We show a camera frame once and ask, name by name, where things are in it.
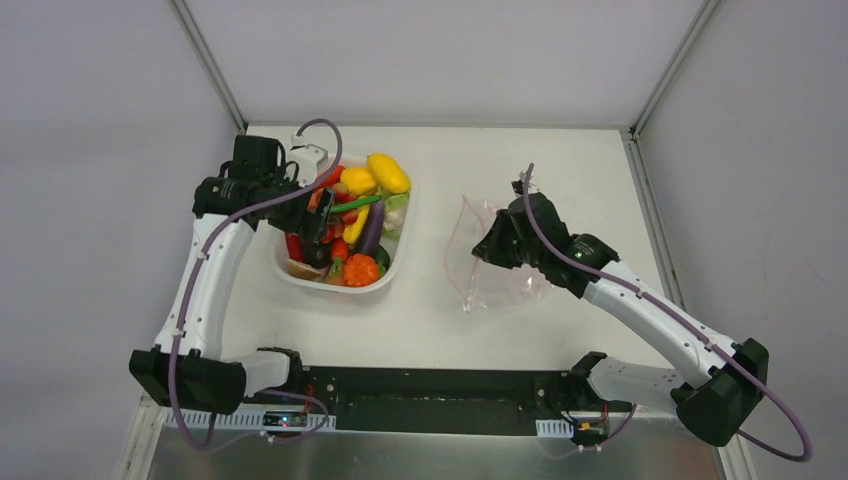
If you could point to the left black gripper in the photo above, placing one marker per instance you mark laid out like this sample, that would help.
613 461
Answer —
315 216

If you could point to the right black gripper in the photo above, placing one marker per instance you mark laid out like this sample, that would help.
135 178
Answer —
500 235

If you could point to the clear pink-dotted zip bag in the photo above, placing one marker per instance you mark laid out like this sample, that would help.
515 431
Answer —
479 285

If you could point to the red cherry bunch green stem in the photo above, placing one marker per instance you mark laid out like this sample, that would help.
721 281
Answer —
343 212

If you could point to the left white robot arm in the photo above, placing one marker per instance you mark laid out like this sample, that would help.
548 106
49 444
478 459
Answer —
185 366

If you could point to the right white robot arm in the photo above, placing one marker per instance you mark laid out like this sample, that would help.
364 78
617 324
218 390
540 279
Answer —
708 385

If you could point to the white plastic food bin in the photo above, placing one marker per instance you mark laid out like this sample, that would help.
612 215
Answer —
390 254

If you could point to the red chili pepper toy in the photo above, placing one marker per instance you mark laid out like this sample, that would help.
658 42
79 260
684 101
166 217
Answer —
294 247

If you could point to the yellow banana toy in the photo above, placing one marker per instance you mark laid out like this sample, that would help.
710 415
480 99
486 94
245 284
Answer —
353 231

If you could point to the brown mushroom slice toy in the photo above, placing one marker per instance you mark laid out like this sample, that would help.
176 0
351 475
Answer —
304 271

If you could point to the purple eggplant toy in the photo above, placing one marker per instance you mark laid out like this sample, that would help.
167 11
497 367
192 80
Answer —
369 238

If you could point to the orange pumpkin toy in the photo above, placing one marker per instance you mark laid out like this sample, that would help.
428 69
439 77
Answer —
360 270

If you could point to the yellow bell pepper toy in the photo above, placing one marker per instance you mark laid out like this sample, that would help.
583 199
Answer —
359 181

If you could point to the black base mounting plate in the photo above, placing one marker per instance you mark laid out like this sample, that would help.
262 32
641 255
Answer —
436 401

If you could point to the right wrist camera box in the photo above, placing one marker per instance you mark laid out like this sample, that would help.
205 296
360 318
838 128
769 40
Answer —
521 187

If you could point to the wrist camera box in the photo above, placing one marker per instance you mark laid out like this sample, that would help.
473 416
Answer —
521 187
311 160

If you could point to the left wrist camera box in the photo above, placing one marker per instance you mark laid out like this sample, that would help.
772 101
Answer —
311 160

